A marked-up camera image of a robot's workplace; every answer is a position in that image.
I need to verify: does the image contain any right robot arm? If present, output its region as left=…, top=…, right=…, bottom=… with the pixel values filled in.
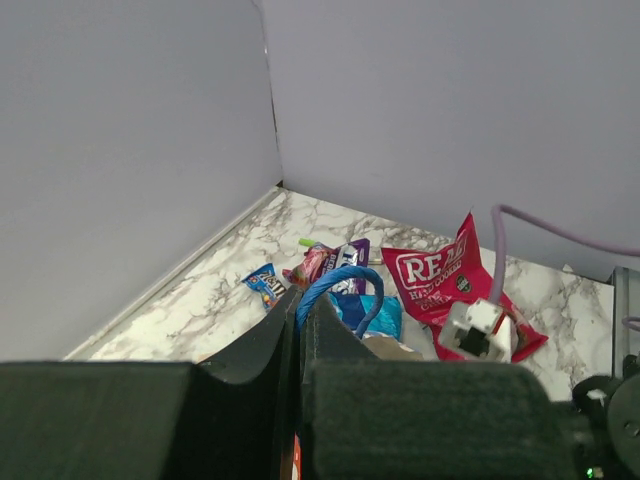
left=572, top=355, right=639, bottom=479

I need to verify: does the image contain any blue cookie snack pack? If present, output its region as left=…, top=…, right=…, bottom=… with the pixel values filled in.
left=327, top=292, right=404, bottom=341

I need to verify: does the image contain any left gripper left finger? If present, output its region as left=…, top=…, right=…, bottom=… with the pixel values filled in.
left=1, top=289, right=301, bottom=479

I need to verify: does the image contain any green marker pen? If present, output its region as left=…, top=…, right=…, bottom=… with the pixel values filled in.
left=298, top=238, right=326, bottom=248

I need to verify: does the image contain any red chips bag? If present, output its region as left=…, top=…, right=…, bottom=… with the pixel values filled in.
left=381, top=213, right=548, bottom=362

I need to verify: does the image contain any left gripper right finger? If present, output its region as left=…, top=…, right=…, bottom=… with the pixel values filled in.
left=300, top=298, right=577, bottom=479

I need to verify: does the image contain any blue checkered paper bag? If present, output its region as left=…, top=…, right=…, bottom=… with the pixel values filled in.
left=197, top=264, right=426, bottom=480

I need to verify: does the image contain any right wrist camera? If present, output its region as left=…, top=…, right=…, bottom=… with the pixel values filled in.
left=438, top=299, right=514, bottom=363

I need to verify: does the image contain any purple berries candy bag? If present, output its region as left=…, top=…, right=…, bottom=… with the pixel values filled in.
left=282, top=238, right=370, bottom=288

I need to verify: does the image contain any small blue candy packet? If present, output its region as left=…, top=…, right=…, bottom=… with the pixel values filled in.
left=242, top=263, right=287, bottom=311

